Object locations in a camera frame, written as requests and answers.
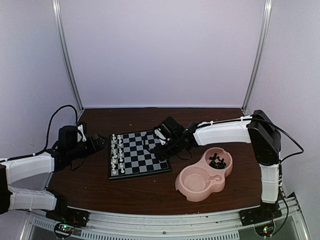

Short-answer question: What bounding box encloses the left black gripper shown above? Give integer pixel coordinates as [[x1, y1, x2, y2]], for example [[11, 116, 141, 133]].
[[68, 133, 109, 161]]

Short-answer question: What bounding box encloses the black and white chessboard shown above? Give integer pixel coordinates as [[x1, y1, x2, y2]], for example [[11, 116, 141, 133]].
[[108, 130, 172, 181]]

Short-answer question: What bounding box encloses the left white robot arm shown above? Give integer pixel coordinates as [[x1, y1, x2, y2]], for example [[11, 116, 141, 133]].
[[0, 124, 108, 222]]

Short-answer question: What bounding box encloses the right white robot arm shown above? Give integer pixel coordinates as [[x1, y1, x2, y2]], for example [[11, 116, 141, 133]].
[[151, 110, 281, 221]]

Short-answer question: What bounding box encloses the pile of black chess pieces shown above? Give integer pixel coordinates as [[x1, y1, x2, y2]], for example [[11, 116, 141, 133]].
[[209, 153, 227, 170]]

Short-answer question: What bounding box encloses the white queen piece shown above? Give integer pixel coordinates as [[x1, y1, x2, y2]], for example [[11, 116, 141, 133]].
[[111, 148, 117, 155]]

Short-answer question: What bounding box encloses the white bishop piece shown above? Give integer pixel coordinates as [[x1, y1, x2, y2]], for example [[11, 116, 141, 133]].
[[111, 155, 116, 163]]

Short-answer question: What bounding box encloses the pink double pet bowl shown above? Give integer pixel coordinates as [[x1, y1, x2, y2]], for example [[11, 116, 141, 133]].
[[175, 147, 233, 202]]

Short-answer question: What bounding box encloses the left black cable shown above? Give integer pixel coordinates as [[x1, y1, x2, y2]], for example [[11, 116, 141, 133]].
[[32, 104, 78, 157]]

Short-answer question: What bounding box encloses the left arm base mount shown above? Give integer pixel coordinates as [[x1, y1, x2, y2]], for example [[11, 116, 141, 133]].
[[45, 207, 90, 228]]

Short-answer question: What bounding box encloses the front aluminium rail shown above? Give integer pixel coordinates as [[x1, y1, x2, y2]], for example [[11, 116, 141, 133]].
[[18, 196, 311, 240]]

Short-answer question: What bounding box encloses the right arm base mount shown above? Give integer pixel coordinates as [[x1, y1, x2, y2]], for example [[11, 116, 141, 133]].
[[239, 206, 282, 226]]

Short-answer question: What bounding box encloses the left aluminium frame post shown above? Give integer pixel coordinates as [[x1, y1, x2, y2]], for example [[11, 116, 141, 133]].
[[52, 0, 85, 113]]

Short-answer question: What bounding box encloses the aluminium frame post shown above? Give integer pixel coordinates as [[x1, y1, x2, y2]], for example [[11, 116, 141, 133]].
[[241, 0, 273, 113], [52, 0, 85, 113]]

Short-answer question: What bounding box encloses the right aluminium frame post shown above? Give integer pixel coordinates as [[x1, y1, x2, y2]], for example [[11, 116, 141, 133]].
[[241, 0, 273, 113]]

